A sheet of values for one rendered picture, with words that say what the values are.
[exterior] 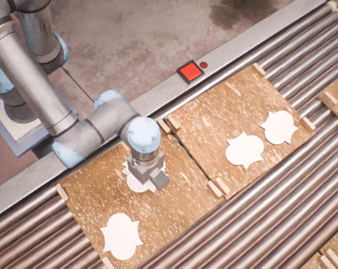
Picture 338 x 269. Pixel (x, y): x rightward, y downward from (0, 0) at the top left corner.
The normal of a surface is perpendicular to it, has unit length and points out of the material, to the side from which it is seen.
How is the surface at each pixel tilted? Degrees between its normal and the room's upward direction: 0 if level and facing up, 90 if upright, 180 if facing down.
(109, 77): 0
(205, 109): 0
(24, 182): 0
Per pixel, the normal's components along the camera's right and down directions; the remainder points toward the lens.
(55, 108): 0.51, 0.01
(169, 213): 0.04, -0.42
